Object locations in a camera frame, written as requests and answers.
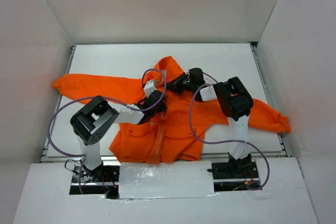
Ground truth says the aluminium frame rail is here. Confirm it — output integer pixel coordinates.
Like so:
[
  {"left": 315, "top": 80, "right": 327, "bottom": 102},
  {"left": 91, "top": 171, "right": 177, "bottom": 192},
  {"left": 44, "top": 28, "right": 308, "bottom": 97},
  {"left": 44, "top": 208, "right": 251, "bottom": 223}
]
[{"left": 47, "top": 44, "right": 290, "bottom": 164}]

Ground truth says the white foil-wrapped block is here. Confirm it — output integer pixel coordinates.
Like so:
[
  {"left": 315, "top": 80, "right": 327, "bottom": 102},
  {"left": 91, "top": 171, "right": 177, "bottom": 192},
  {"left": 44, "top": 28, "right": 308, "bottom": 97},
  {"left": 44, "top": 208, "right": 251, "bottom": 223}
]
[{"left": 119, "top": 161, "right": 216, "bottom": 199}]

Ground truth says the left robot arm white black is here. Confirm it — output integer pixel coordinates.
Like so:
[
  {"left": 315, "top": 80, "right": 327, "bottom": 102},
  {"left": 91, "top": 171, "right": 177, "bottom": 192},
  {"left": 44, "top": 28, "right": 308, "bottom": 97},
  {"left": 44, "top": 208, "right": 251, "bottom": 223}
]
[{"left": 70, "top": 90, "right": 167, "bottom": 182}]

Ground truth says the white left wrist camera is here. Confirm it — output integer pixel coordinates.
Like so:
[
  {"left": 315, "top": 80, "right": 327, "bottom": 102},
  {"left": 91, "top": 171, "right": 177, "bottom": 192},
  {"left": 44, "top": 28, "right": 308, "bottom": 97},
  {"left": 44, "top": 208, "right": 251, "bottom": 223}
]
[{"left": 143, "top": 79, "right": 157, "bottom": 98}]

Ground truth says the orange zip-up jacket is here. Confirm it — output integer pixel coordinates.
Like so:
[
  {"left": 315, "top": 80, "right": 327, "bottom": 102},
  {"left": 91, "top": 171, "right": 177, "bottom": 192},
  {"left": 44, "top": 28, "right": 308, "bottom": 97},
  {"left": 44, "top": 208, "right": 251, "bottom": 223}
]
[{"left": 51, "top": 56, "right": 291, "bottom": 165}]

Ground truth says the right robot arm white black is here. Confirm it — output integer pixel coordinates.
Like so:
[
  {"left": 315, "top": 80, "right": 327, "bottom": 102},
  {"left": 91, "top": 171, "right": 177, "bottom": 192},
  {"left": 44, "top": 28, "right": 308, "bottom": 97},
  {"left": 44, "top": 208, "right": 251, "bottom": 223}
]
[{"left": 166, "top": 68, "right": 254, "bottom": 178}]

